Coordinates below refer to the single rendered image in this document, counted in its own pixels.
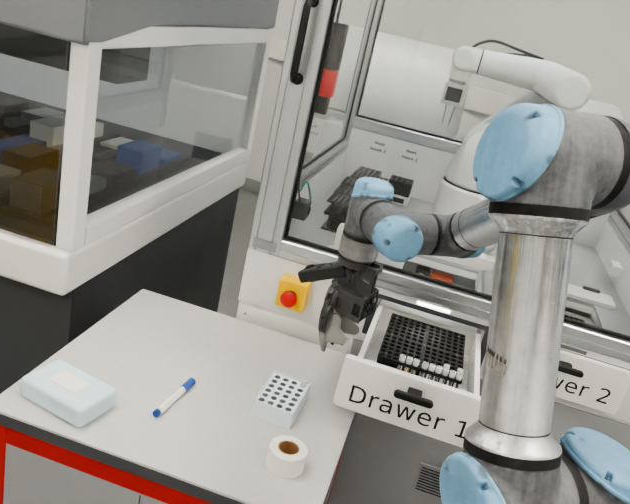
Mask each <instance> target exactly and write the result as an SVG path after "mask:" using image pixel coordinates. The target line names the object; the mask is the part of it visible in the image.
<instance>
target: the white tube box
mask: <svg viewBox="0 0 630 504"><path fill-rule="evenodd" d="M300 383H301V380H300V379H297V378H294V377H291V376H288V375H285V374H283V373H280V372H277V371H274V372H273V373H272V374H271V376H270V377H269V379H268V380H267V381H266V383H265V384H264V385H263V387H262V388H261V390H260V391H259V392H258V394H257V395H256V396H255V398H254V399H253V403H252V407H251V412H250V416H253V417H256V418H258V419H261V420H264V421H266V422H269V423H272V424H275V425H277V426H280V427H283V428H285V429H288V430H289V429H290V427H291V426H292V424H293V422H294V420H295V419H296V417H297V415H298V413H299V412H300V410H301V408H302V407H303V405H304V403H305V401H306V400H307V397H308V393H309V389H310V385H311V383H308V382H307V383H306V386H305V388H302V387H300Z"/></svg>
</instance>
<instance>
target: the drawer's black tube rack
mask: <svg viewBox="0 0 630 504"><path fill-rule="evenodd" d="M465 336H466V335H463V334H460V333H457V332H453V331H450V330H447V329H444V328H440V327H437V326H434V325H430V324H427V323H424V322H421V321H417V320H414V319H411V318H408V317H404V316H401V315H398V314H395V313H392V315H391V318H390V321H389V324H388V327H387V330H386V333H385V336H384V339H383V342H382V344H381V347H380V350H379V351H380V352H383V353H385V354H389V355H392V356H396V357H399V358H400V355H401V354H404V355H406V359H405V360H407V357H408V356H410V357H412V358H413V361H414V359H415V358H416V359H419V360H420V362H419V365H422V364H423V362H424V361H425V362H428V363H429V365H430V364H434V365H436V367H437V366H441V367H442V368H443V366H444V364H448V365H450V368H449V373H450V371H451V370H454V371H456V372H457V369H458V368H461V369H463V363H464V350H465ZM413 361H412V362H413ZM376 363H379V364H382V365H385V366H389V367H392V368H395V369H397V366H398V364H395V363H392V362H389V361H386V360H382V359H379V358H377V361H376ZM436 367H435V369H436Z"/></svg>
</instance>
